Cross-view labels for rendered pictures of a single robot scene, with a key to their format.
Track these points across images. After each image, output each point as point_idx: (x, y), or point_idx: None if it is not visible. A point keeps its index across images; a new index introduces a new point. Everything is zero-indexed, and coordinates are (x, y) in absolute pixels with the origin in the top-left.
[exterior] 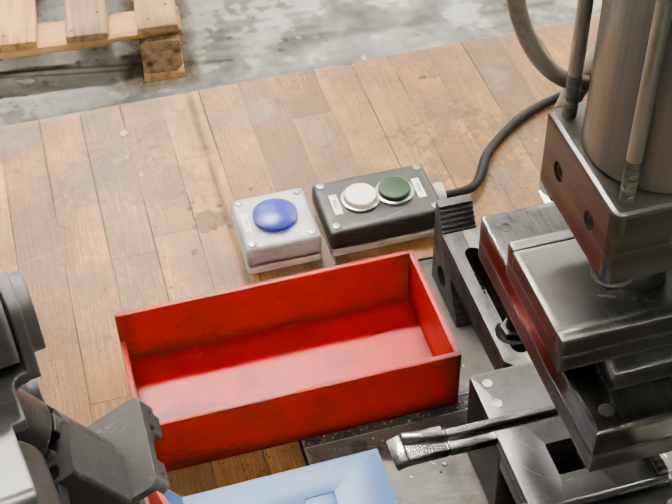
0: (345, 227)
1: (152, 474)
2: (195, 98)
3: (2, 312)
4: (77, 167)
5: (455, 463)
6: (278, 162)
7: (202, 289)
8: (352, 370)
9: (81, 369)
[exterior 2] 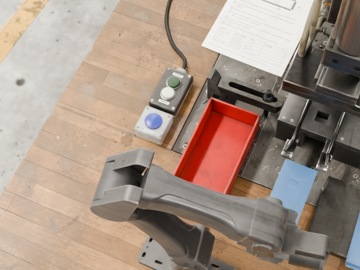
0: (175, 106)
1: (294, 212)
2: (61, 104)
3: (285, 208)
4: (61, 162)
5: (278, 143)
6: (119, 103)
7: (155, 161)
8: (225, 144)
9: None
